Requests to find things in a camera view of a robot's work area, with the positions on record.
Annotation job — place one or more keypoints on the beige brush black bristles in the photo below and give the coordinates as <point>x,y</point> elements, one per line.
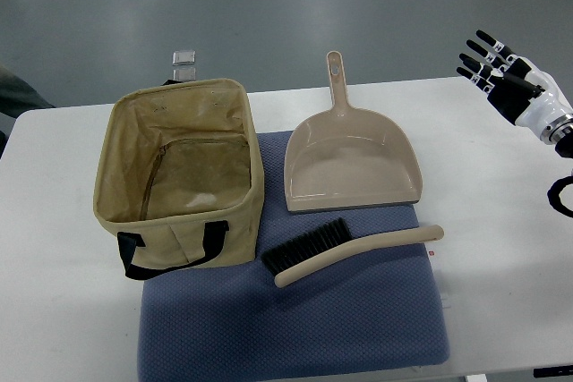
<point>331,243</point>

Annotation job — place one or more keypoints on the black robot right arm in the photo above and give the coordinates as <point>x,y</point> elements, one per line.
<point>564,147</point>

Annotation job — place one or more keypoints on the lower metal floor plate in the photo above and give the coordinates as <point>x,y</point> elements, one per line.
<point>184,74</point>

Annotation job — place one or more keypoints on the yellow fabric bag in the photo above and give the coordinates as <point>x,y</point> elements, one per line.
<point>180,180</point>

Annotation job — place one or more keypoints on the beige plastic dustpan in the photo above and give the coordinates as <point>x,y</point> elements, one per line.
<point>348,157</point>

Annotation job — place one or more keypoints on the blue textured mat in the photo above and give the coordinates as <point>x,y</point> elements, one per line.
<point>377,310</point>

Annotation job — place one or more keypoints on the black table control panel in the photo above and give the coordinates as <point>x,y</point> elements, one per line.
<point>553,372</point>

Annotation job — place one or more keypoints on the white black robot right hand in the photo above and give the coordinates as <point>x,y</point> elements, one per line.
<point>521,93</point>

